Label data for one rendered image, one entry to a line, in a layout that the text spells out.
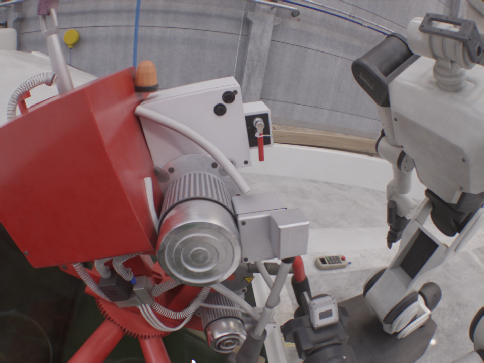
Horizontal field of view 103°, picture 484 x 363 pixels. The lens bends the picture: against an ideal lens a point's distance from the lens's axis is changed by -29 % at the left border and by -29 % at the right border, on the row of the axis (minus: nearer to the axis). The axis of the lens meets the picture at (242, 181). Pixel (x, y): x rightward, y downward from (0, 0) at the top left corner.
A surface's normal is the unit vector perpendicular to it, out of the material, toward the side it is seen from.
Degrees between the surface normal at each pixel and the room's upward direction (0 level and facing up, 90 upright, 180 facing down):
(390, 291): 73
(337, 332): 17
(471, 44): 91
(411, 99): 90
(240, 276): 90
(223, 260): 81
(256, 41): 90
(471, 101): 45
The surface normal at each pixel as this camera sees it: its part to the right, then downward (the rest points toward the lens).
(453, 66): -0.55, -0.58
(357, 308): 0.15, -0.87
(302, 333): -0.14, -0.85
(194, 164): 0.17, 0.36
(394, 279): -0.92, 0.00
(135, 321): 0.57, -0.75
